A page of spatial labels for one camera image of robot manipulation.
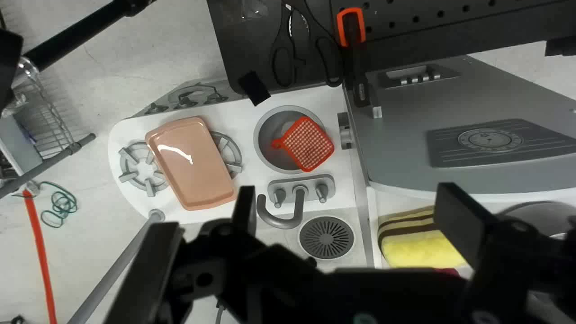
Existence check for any orange black clamp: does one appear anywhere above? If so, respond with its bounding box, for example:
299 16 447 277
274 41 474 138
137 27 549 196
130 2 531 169
335 5 369 50

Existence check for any black perforated table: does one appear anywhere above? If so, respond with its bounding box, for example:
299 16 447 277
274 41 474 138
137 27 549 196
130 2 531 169
330 0 576 75

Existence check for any orange cable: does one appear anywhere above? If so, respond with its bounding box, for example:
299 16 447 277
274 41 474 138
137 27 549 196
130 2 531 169
22 187 60 324

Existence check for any red plastic basket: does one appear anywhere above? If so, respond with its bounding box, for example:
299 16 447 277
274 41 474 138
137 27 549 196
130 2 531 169
270 115 337 174

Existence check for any metal wire rack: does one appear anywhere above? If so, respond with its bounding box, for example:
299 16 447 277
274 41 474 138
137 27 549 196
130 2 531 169
0 57 97 200

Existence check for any white grey toy kitchen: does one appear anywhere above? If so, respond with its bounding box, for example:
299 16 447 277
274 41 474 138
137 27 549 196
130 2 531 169
106 54 576 272

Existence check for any pink plastic tray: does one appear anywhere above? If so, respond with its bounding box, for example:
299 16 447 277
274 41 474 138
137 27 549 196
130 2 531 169
144 115 238 212

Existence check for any black tripod leg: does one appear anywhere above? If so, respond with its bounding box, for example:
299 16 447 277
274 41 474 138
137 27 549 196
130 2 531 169
20 0 159 72

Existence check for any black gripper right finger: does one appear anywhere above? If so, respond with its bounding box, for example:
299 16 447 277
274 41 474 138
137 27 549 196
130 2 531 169
432 182 501 284

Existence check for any grey toy faucet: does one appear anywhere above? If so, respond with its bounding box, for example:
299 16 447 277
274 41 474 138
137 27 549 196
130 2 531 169
256 174 339 230

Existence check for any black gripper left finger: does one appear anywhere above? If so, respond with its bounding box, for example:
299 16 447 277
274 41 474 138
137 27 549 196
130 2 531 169
105 221 187 324

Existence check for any green rubber band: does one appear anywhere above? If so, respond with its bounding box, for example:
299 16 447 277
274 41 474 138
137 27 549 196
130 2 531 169
38 180 81 232

